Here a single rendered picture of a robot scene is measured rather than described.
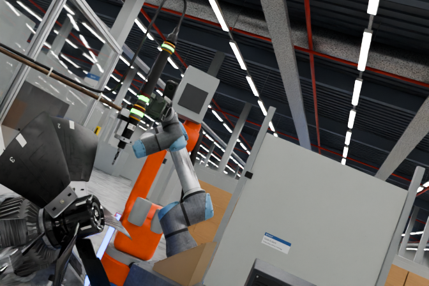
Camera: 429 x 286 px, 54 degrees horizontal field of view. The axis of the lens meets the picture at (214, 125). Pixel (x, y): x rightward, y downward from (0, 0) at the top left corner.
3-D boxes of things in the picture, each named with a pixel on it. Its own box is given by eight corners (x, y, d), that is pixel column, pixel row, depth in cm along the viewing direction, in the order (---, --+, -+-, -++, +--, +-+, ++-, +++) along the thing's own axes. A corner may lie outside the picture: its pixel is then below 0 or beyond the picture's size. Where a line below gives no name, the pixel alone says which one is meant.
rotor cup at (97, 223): (40, 209, 118) (84, 196, 118) (58, 195, 132) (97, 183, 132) (57, 256, 120) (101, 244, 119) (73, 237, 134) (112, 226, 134)
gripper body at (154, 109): (161, 119, 160) (166, 125, 171) (170, 99, 161) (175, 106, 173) (143, 112, 161) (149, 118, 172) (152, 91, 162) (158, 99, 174)
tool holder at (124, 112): (111, 135, 134) (124, 107, 135) (105, 133, 140) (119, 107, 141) (136, 147, 138) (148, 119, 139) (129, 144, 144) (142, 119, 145)
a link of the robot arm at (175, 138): (163, 156, 182) (155, 133, 184) (188, 147, 183) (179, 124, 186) (162, 153, 174) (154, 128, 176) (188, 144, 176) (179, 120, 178)
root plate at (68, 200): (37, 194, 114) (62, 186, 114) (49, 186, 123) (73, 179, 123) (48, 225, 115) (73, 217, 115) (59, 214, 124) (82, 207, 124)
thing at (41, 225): (33, 212, 118) (39, 210, 118) (51, 198, 132) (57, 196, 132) (49, 258, 120) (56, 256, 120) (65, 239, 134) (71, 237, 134)
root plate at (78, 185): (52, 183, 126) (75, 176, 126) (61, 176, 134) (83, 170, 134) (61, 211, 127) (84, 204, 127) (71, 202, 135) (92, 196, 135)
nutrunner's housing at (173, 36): (116, 146, 136) (175, 23, 143) (113, 145, 140) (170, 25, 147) (127, 150, 138) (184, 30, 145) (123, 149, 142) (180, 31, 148)
